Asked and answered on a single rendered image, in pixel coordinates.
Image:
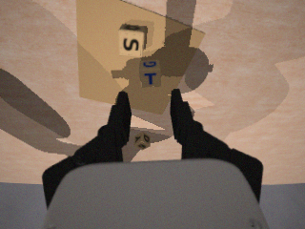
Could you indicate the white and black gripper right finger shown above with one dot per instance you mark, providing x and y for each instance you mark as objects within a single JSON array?
[{"x": 196, "y": 143}]

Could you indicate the tan flat mat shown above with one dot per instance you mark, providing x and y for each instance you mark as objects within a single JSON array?
[{"x": 103, "y": 73}]

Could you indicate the cream letter block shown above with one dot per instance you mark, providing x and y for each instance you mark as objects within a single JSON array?
[
  {"x": 150, "y": 73},
  {"x": 131, "y": 40},
  {"x": 142, "y": 141}
]

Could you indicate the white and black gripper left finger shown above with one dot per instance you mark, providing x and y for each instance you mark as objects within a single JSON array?
[{"x": 105, "y": 147}]

